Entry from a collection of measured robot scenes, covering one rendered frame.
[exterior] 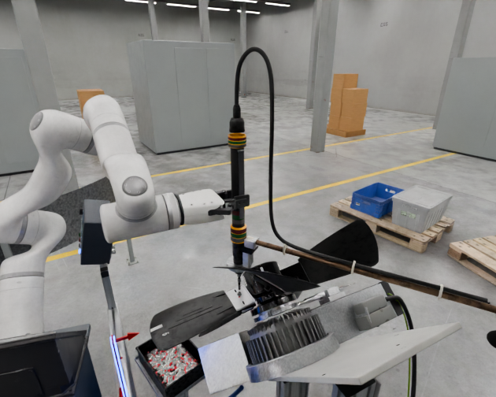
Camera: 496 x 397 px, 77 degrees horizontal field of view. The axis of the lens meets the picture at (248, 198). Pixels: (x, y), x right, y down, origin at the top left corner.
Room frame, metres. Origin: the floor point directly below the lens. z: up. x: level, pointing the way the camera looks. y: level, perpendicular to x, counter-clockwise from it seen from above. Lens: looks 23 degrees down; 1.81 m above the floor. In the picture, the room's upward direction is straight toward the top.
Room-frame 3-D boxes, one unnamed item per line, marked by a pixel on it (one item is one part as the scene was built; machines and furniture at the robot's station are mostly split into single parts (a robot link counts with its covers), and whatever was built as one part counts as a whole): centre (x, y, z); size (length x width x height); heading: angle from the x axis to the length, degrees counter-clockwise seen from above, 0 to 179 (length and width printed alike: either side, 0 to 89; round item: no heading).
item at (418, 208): (3.19, -1.96, 0.31); 0.60 x 0.42 x 0.33; 129
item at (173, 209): (0.65, 0.18, 1.50); 0.09 x 0.03 x 0.08; 26
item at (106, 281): (1.04, 0.58, 0.96); 0.03 x 0.03 x 0.20; 26
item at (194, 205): (0.67, 0.12, 1.50); 0.11 x 0.10 x 0.07; 116
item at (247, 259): (0.72, 0.02, 1.35); 0.09 x 0.07 x 0.10; 61
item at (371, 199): (3.58, -1.64, 0.25); 0.60 x 0.41 x 0.22; 129
